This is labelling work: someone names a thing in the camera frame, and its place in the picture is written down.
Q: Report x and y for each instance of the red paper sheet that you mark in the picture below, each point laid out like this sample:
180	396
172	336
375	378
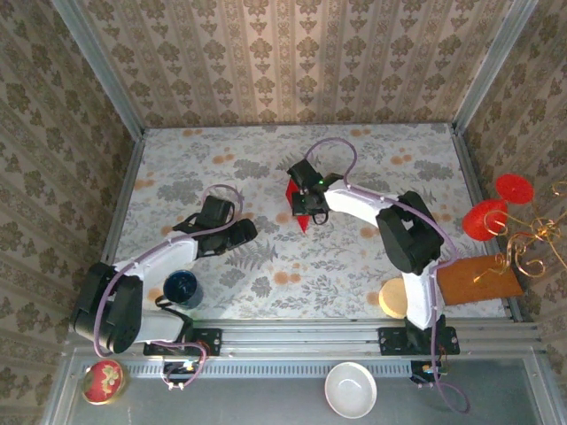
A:
305	225

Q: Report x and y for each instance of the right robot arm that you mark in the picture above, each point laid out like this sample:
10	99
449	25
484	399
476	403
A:
407	239

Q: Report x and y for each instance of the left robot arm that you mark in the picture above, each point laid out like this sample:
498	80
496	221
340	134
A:
106	310

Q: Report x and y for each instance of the dark blue cup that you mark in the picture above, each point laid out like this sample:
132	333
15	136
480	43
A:
181	288

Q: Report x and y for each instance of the floral patterned table cover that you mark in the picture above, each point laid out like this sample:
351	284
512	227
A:
310	301

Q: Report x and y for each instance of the round cork disc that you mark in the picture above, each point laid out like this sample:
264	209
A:
392	296

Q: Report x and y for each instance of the black electronics board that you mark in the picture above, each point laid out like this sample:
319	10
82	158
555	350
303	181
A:
179	368
427	369

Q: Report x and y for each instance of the red plastic goblet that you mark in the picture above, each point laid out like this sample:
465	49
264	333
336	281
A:
483	217

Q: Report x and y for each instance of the red round gold-trimmed tin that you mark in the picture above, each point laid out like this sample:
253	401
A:
104	381

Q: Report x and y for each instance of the orange wooden board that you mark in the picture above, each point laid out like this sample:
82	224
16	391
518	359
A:
483	281

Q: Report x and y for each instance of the white bowl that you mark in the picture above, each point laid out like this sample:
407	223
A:
350	389

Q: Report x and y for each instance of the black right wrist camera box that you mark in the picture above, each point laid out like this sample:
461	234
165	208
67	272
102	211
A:
303	175

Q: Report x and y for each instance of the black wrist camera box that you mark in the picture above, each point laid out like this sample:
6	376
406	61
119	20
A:
216	211
303	175

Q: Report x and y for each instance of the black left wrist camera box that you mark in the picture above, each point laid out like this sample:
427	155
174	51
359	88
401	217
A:
216	211

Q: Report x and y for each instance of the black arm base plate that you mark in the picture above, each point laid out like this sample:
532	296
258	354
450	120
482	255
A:
208	343
394	341

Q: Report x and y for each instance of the aluminium frame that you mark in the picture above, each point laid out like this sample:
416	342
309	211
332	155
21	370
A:
288	338

